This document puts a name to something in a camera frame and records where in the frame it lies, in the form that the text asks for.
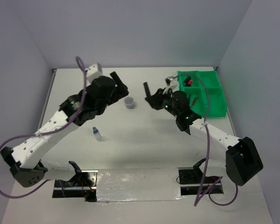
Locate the left aluminium table rail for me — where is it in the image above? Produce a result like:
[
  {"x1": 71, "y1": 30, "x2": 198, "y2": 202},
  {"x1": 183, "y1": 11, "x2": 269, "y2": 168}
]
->
[{"x1": 25, "y1": 68, "x2": 56, "y2": 134}]

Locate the pink cap black highlighter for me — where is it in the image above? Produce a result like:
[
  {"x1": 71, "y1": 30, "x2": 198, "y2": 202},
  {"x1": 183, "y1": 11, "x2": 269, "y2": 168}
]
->
[{"x1": 185, "y1": 80, "x2": 193, "y2": 87}]

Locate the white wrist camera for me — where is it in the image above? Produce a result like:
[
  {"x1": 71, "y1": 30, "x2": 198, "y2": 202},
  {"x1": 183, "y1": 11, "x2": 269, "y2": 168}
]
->
[
  {"x1": 163, "y1": 76, "x2": 179, "y2": 94},
  {"x1": 86, "y1": 63, "x2": 103, "y2": 84}
]

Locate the small clear glue bottle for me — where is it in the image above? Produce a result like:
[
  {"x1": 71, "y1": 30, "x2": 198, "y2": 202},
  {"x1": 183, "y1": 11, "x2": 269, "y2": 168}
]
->
[{"x1": 92, "y1": 127, "x2": 101, "y2": 140}]

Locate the green compartment organizer tray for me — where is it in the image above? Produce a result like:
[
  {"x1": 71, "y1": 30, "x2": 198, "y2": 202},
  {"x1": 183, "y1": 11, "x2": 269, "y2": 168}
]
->
[{"x1": 177, "y1": 70, "x2": 227, "y2": 119}]

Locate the clear jar of pins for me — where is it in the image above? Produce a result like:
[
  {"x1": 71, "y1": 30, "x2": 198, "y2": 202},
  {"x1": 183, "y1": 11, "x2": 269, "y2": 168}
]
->
[{"x1": 124, "y1": 96, "x2": 135, "y2": 109}]

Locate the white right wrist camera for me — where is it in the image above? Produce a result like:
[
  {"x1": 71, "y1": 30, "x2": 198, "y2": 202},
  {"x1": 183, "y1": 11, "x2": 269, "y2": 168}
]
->
[{"x1": 163, "y1": 76, "x2": 179, "y2": 94}]

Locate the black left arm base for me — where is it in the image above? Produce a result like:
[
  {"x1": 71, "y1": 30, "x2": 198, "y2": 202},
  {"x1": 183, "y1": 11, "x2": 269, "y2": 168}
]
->
[{"x1": 52, "y1": 170, "x2": 98, "y2": 203}]

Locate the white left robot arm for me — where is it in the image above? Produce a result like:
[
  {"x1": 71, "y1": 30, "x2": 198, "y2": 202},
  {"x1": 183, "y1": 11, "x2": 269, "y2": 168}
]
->
[{"x1": 0, "y1": 72, "x2": 129, "y2": 188}]

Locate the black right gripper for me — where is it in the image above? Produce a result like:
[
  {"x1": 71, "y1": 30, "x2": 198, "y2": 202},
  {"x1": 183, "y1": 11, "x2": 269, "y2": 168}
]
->
[{"x1": 146, "y1": 87, "x2": 180, "y2": 118}]

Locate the silver tape sheet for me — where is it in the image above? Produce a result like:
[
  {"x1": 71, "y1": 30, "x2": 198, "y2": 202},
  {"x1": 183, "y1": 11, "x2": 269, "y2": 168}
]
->
[{"x1": 96, "y1": 168, "x2": 183, "y2": 202}]

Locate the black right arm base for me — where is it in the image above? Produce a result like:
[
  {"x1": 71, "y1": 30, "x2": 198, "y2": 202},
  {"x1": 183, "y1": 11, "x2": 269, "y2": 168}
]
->
[{"x1": 176, "y1": 163, "x2": 223, "y2": 196}]

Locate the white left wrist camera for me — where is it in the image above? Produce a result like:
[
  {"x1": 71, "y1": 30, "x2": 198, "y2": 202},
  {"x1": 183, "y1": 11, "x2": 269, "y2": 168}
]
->
[{"x1": 86, "y1": 63, "x2": 103, "y2": 84}]

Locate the blue cap black highlighter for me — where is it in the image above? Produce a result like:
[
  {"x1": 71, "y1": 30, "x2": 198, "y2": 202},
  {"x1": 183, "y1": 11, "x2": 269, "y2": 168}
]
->
[{"x1": 182, "y1": 76, "x2": 192, "y2": 87}]

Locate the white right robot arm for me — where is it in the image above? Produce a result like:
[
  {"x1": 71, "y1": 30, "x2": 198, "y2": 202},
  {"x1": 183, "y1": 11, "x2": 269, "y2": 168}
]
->
[{"x1": 143, "y1": 82, "x2": 263, "y2": 186}]

